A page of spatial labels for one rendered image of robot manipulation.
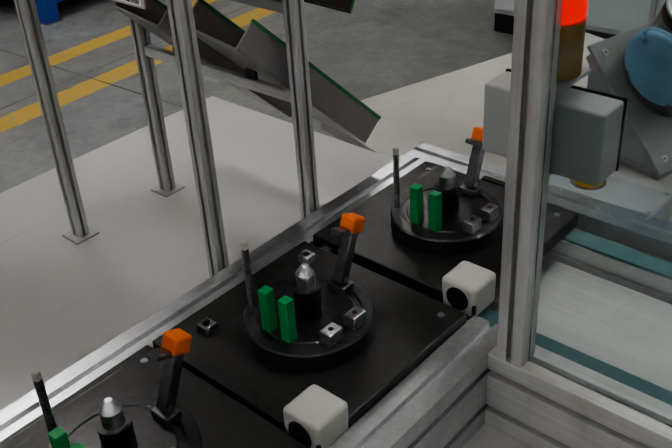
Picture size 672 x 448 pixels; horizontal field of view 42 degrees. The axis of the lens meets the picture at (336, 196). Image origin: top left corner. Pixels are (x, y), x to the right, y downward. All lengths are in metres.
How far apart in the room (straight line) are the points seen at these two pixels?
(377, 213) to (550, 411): 0.36
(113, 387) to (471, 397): 0.36
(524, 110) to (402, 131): 0.82
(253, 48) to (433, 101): 0.67
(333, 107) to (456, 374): 0.46
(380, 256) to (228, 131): 0.65
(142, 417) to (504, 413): 0.38
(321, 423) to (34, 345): 0.49
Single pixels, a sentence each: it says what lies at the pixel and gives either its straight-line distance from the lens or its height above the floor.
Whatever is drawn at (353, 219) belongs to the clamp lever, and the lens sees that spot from 0.92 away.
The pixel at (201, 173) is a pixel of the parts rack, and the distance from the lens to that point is 1.02.
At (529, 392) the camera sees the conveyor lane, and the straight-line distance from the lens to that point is 0.92.
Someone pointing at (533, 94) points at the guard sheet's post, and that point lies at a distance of 0.75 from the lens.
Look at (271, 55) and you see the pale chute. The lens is 1.10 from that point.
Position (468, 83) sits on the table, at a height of 0.86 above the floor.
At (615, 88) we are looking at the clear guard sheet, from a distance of 0.73.
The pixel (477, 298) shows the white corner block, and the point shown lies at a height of 0.98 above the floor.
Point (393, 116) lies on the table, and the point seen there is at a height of 0.86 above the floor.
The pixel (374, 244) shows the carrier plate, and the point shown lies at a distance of 1.06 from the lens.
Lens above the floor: 1.56
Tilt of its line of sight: 31 degrees down
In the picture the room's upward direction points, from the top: 4 degrees counter-clockwise
